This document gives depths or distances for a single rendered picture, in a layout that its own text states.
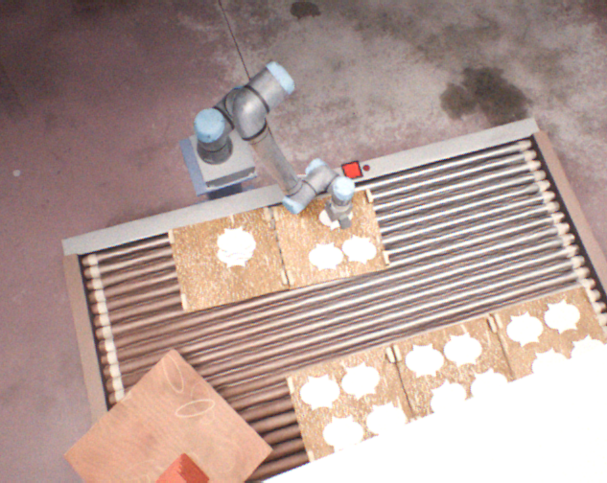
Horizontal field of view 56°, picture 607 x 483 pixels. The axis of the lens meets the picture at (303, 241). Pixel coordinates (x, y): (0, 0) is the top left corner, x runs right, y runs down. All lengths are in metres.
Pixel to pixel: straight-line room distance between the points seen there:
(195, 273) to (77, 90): 1.91
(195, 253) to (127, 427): 0.69
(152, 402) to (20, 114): 2.29
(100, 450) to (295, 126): 2.20
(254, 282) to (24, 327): 1.58
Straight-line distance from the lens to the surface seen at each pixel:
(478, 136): 2.64
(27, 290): 3.48
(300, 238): 2.29
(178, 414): 2.11
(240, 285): 2.25
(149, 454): 2.13
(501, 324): 2.35
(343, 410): 2.20
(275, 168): 1.94
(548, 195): 2.63
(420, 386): 2.25
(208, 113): 2.24
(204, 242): 2.30
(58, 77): 3.96
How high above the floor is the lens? 3.12
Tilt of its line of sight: 73 degrees down
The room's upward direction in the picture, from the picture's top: 8 degrees clockwise
